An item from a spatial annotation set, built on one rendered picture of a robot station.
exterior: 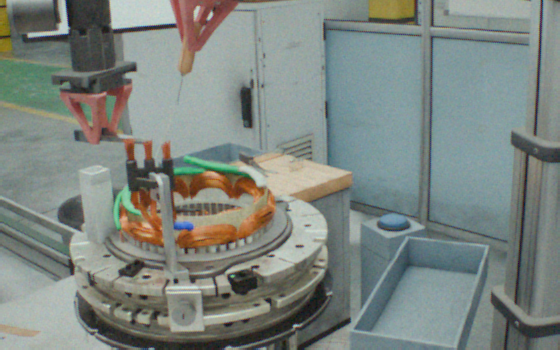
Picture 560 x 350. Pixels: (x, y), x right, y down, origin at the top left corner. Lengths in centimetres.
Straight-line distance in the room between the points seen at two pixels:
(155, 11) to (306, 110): 161
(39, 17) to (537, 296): 76
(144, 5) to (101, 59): 99
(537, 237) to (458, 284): 16
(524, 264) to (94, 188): 60
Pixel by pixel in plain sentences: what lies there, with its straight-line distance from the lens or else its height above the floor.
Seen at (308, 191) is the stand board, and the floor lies 106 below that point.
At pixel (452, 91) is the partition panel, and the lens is 322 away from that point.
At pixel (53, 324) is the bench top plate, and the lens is 138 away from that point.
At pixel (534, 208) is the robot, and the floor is 108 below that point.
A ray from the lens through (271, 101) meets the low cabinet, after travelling 318.
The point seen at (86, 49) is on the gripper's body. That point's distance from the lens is 91.
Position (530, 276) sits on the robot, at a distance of 103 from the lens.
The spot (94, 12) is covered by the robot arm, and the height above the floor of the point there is 136.
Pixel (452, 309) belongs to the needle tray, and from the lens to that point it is 84.
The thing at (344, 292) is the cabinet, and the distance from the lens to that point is 125.
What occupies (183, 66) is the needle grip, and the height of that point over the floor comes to 130.
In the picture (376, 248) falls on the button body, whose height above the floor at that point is 101.
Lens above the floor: 143
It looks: 17 degrees down
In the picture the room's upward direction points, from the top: 2 degrees counter-clockwise
